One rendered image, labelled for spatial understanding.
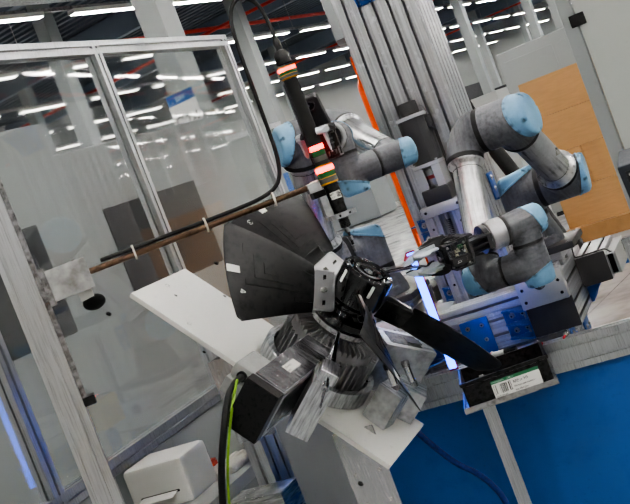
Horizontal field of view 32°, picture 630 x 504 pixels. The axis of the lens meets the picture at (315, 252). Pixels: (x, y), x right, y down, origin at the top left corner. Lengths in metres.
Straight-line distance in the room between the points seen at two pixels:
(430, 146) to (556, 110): 7.35
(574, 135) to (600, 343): 7.88
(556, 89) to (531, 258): 8.02
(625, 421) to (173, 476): 1.12
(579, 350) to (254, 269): 0.93
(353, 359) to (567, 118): 8.32
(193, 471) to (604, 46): 2.29
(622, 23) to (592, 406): 1.71
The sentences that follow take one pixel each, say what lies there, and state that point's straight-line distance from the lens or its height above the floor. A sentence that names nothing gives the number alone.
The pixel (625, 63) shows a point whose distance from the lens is 4.19.
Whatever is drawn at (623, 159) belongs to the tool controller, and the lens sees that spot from 2.73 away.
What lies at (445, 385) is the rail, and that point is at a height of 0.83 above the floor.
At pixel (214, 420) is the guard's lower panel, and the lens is 3.19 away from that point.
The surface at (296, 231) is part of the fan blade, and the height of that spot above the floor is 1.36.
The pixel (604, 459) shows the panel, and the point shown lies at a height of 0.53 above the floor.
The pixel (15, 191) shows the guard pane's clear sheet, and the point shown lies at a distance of 2.80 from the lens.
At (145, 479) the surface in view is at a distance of 2.69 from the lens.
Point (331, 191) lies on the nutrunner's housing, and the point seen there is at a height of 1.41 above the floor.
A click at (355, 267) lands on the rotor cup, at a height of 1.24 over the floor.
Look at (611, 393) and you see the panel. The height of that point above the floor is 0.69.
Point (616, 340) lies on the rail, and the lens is 2.84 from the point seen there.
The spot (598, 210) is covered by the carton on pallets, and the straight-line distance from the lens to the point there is 10.71.
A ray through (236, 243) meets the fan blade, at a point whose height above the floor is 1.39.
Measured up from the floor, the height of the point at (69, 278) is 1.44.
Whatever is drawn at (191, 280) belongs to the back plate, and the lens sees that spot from 2.70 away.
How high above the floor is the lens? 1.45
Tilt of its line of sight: 4 degrees down
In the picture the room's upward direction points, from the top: 21 degrees counter-clockwise
